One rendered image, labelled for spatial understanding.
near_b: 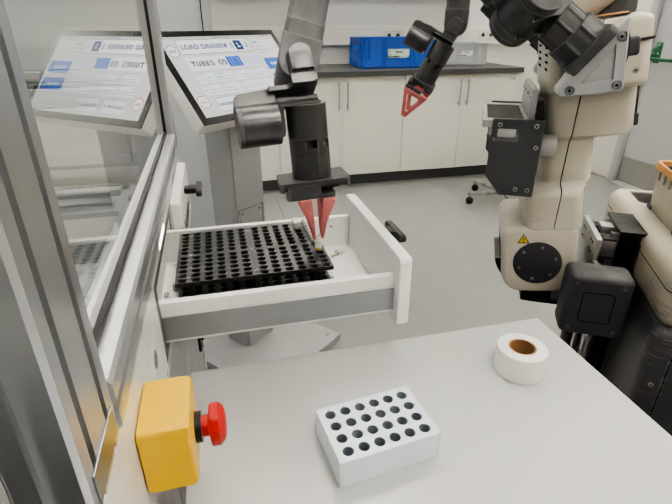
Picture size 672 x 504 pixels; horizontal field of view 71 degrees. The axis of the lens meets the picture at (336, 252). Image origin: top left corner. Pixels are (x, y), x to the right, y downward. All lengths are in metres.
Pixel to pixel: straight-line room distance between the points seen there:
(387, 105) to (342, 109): 0.37
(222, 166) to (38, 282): 1.43
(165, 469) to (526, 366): 0.48
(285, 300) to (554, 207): 0.68
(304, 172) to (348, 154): 3.21
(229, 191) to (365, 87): 2.32
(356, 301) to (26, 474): 0.47
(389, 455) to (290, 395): 0.18
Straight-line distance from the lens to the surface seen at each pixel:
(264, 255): 0.73
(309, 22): 0.74
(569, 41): 0.92
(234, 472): 0.60
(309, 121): 0.67
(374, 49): 3.98
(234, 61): 1.66
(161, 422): 0.46
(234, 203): 1.70
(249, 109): 0.67
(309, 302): 0.66
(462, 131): 4.23
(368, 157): 3.95
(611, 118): 1.13
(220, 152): 1.67
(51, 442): 0.31
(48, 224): 0.30
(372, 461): 0.57
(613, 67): 0.95
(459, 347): 0.78
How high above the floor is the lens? 1.22
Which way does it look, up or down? 26 degrees down
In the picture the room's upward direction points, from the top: straight up
